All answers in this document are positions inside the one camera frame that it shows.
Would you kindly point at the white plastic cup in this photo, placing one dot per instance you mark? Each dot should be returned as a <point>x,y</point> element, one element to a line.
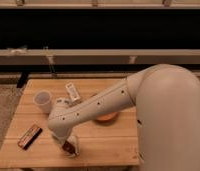
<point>43,100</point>

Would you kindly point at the orange bowl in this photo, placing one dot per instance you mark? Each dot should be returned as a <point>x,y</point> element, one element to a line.
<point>107,117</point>

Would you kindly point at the white sponge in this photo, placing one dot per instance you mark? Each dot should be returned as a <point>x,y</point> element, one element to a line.
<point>73,139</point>

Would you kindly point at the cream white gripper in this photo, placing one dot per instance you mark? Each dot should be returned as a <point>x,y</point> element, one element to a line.
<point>74,96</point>

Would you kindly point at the metal railing beam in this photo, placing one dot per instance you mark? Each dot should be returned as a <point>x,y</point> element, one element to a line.
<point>186,56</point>

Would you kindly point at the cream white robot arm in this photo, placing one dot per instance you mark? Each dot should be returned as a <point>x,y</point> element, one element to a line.
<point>167,103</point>

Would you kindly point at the dark red rectangular bar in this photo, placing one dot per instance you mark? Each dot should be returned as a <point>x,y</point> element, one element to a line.
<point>30,135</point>

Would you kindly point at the wooden table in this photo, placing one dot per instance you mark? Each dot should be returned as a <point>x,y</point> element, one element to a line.
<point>99,145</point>

